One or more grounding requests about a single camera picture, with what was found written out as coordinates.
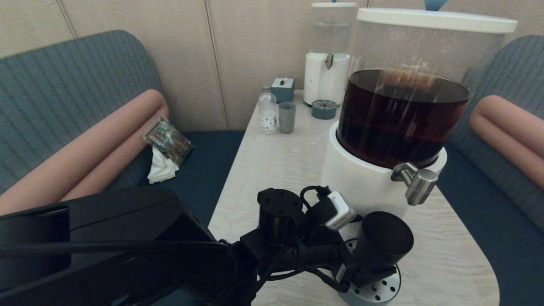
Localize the dark tapered cup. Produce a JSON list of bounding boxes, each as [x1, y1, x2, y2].
[[354, 211, 414, 282]]

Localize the grey tumbler cup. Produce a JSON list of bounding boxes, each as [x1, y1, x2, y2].
[[278, 102, 297, 134]]

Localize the silver dispenser tap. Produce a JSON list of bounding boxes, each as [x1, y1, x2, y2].
[[391, 162, 439, 207]]

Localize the clear bottle white label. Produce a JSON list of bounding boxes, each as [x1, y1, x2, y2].
[[258, 85, 278, 135]]

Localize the teal bench with snack packet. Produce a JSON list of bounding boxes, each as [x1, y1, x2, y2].
[[0, 29, 247, 230]]

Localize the blue-grey square box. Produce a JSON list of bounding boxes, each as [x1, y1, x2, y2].
[[271, 77, 295, 103]]

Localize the short pink bolster cushion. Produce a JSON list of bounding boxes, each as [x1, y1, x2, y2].
[[469, 94, 544, 190]]

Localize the large white dispenser lid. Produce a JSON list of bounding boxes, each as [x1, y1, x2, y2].
[[356, 0, 519, 34]]

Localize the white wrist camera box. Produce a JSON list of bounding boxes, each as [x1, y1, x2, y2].
[[325, 191, 357, 232]]

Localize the small white dispenser lid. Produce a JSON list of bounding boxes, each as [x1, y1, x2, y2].
[[311, 0, 357, 8]]

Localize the small round perforated drip tray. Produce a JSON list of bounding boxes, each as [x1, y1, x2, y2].
[[311, 99, 339, 120]]

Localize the large tea dispenser white base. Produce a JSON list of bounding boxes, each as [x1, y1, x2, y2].
[[320, 21, 508, 221]]

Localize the black camera cable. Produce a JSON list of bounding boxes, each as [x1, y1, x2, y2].
[[261, 266, 350, 295], [300, 185, 333, 210]]

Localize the long pink bolster cushion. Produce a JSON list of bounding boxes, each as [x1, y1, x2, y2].
[[0, 89, 169, 216]]

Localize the large round perforated drip tray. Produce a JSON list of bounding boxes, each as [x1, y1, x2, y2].
[[339, 238, 402, 305]]

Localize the teal bench empty seat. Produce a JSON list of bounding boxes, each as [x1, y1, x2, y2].
[[433, 35, 544, 306]]

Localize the printed snack packet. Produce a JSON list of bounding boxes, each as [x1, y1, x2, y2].
[[142, 116, 193, 167]]

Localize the crumpled white tissue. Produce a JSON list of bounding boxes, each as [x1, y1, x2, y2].
[[147, 147, 179, 184]]

